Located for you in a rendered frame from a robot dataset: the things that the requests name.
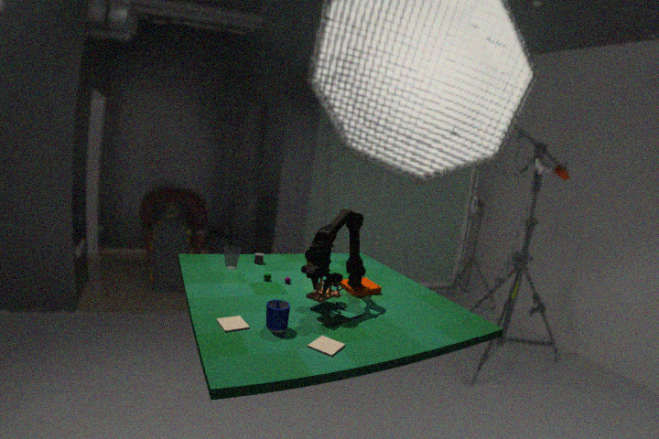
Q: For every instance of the beige flat square tile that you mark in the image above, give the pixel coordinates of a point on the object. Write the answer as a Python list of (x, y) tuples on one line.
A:
[(233, 323), (326, 346)]

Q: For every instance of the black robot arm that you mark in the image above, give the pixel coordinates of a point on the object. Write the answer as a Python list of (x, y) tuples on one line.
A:
[(328, 234)]

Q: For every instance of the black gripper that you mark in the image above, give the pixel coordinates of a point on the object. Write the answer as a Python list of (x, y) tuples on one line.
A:
[(330, 277)]

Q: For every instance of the blue mug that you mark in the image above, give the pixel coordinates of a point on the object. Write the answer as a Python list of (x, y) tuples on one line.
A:
[(277, 315)]

